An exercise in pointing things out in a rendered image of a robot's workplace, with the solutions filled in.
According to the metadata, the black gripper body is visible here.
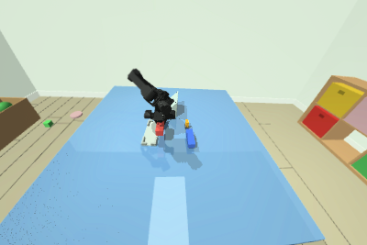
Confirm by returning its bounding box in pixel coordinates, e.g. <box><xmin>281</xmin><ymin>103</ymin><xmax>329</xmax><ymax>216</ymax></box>
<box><xmin>144</xmin><ymin>106</ymin><xmax>175</xmax><ymax>119</ymax></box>

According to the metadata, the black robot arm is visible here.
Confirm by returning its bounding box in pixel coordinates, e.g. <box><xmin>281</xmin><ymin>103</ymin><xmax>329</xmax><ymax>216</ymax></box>
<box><xmin>128</xmin><ymin>68</ymin><xmax>174</xmax><ymax>123</ymax></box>

